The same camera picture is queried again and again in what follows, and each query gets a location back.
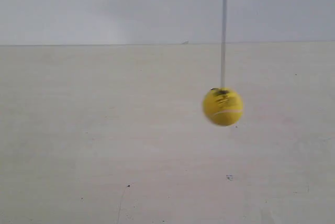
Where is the yellow tennis ball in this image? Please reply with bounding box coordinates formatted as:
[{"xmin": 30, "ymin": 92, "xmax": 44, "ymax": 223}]
[{"xmin": 202, "ymin": 87, "xmax": 243, "ymax": 127}]

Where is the thin black hanging string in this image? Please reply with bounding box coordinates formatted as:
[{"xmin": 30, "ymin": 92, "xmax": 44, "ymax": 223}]
[{"xmin": 219, "ymin": 0, "xmax": 229, "ymax": 89}]

